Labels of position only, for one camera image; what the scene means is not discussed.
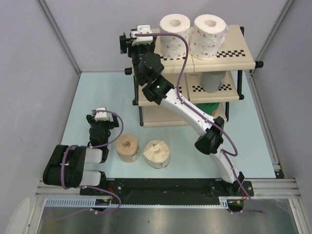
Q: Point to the brown wrapped paper roll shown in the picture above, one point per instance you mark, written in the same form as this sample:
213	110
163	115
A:
127	148

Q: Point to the beige three-tier shelf rack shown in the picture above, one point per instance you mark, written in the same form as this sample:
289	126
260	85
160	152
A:
233	57

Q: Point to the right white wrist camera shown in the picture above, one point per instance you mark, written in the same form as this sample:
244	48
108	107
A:
141	35

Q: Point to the green paper towel roll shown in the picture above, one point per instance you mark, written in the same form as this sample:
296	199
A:
209	108

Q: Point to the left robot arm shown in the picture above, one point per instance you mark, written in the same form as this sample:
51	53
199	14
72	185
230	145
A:
65	167

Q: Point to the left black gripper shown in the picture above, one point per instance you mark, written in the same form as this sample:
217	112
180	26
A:
90	120

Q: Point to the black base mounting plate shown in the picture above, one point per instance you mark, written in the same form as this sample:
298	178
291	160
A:
207	186

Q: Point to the cream paper roll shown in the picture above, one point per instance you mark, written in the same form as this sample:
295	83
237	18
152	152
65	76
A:
157	154

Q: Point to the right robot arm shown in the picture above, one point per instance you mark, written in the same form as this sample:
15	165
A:
210	129

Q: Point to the white dotted paper roll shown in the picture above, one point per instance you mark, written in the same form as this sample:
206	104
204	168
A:
174	47

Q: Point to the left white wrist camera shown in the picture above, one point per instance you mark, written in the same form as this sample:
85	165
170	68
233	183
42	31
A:
100	114

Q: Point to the white pinkish paper roll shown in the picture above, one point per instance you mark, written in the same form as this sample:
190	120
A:
208	34

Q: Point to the grey paper towel roll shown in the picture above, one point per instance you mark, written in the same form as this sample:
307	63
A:
211	81

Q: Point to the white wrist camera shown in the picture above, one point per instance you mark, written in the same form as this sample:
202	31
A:
141	35
100	114

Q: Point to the slotted cable duct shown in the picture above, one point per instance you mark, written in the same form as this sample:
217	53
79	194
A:
101	203

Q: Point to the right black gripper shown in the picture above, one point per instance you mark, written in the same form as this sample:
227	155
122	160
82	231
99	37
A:
125	45

